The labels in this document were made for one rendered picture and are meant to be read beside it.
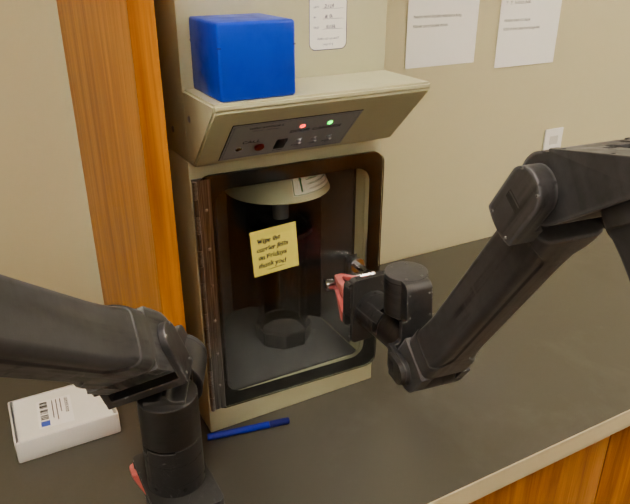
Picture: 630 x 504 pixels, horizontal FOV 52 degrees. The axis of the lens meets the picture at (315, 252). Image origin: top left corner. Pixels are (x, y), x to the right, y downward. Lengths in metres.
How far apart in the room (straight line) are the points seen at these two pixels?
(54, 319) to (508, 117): 1.54
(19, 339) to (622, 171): 0.38
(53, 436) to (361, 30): 0.79
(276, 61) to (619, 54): 1.46
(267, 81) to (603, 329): 0.98
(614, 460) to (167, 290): 0.94
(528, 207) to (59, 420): 0.87
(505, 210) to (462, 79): 1.20
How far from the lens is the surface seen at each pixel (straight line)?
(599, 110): 2.12
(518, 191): 0.51
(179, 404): 0.62
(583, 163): 0.48
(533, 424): 1.20
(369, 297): 0.93
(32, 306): 0.44
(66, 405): 1.19
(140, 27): 0.77
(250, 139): 0.86
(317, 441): 1.11
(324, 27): 0.96
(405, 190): 1.68
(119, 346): 0.53
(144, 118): 0.79
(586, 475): 1.38
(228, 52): 0.79
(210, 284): 0.97
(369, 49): 1.01
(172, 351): 0.59
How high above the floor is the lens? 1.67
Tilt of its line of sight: 25 degrees down
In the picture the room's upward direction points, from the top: straight up
